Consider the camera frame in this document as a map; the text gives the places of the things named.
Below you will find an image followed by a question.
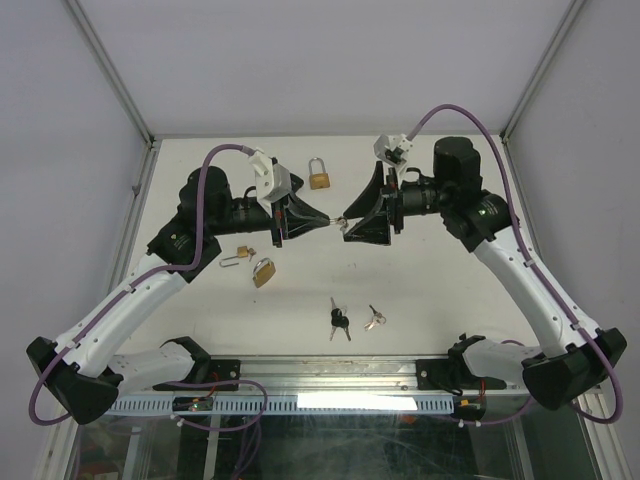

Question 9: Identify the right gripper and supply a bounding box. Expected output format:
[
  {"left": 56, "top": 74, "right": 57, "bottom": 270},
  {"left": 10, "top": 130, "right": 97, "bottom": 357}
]
[{"left": 343, "top": 162, "right": 453, "bottom": 246}]

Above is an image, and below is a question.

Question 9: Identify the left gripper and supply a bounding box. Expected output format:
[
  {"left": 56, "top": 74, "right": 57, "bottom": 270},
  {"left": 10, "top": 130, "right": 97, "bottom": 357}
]
[{"left": 209, "top": 192, "right": 331, "bottom": 249}]

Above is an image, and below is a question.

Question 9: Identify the silver key set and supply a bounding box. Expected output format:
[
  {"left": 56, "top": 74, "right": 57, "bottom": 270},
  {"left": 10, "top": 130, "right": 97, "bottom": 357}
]
[
  {"left": 331, "top": 216, "right": 349, "bottom": 234},
  {"left": 364, "top": 305, "right": 387, "bottom": 332}
]

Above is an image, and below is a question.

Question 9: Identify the medium brass padlock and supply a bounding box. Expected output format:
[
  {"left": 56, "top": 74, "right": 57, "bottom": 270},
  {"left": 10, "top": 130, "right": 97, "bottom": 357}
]
[{"left": 252, "top": 257, "right": 276, "bottom": 289}]

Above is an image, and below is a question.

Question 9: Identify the small brass padlock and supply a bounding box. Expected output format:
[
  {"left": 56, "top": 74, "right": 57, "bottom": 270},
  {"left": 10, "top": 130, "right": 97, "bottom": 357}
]
[{"left": 219, "top": 246, "right": 249, "bottom": 268}]

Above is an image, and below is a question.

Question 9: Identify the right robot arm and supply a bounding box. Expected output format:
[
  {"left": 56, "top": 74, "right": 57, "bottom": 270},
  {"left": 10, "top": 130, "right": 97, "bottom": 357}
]
[{"left": 343, "top": 135, "right": 627, "bottom": 410}]

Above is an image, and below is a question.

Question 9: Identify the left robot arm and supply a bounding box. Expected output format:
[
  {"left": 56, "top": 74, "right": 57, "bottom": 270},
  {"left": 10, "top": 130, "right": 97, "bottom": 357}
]
[{"left": 26, "top": 167, "right": 330, "bottom": 425}]

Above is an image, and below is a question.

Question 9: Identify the black headed key set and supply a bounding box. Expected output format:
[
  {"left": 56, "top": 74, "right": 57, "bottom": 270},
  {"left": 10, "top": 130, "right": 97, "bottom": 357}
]
[{"left": 329, "top": 297, "right": 352, "bottom": 342}]

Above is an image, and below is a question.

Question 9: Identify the black padlock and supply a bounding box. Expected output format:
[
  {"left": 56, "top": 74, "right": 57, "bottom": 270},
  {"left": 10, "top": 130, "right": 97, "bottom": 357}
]
[{"left": 290, "top": 174, "right": 304, "bottom": 192}]

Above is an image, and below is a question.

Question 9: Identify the tall brass padlock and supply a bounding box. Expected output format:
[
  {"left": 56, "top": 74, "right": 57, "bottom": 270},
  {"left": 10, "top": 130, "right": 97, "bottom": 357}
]
[{"left": 308, "top": 157, "right": 331, "bottom": 190}]

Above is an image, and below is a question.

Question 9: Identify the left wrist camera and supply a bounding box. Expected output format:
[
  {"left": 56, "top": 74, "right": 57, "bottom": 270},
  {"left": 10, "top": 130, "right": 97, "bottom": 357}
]
[{"left": 248, "top": 149, "right": 292, "bottom": 216}]

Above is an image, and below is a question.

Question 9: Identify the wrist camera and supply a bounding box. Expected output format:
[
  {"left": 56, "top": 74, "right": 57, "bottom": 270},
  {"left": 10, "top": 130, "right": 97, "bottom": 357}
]
[
  {"left": 248, "top": 149, "right": 292, "bottom": 216},
  {"left": 373, "top": 134, "right": 413, "bottom": 183}
]

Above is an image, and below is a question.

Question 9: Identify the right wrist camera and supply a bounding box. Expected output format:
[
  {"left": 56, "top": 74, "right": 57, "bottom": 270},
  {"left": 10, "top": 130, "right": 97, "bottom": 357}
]
[{"left": 373, "top": 134, "right": 413, "bottom": 183}]

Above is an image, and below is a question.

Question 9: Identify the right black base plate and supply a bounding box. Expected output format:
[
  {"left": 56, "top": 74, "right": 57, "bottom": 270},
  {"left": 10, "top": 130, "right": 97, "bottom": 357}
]
[{"left": 415, "top": 358, "right": 507, "bottom": 396}]

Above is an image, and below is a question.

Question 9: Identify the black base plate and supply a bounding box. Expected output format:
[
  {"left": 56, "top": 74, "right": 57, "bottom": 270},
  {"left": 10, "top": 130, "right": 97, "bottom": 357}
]
[
  {"left": 152, "top": 358, "right": 242, "bottom": 391},
  {"left": 415, "top": 358, "right": 507, "bottom": 396}
]

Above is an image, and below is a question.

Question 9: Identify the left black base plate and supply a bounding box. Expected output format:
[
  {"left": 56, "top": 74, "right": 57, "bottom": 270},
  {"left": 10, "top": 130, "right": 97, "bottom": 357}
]
[{"left": 152, "top": 358, "right": 242, "bottom": 391}]

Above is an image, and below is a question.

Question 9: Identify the white slotted cable duct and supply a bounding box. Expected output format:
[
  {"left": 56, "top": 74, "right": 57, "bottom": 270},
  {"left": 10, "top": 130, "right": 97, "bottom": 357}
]
[{"left": 107, "top": 393, "right": 454, "bottom": 417}]

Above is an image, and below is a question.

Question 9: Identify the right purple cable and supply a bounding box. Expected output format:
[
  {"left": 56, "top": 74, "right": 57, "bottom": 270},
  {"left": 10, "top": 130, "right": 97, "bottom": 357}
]
[{"left": 407, "top": 103, "right": 624, "bottom": 429}]

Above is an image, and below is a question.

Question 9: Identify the aluminium mounting rail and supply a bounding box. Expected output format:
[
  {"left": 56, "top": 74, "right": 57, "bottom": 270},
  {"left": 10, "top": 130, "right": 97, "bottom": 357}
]
[{"left": 114, "top": 352, "right": 600, "bottom": 397}]

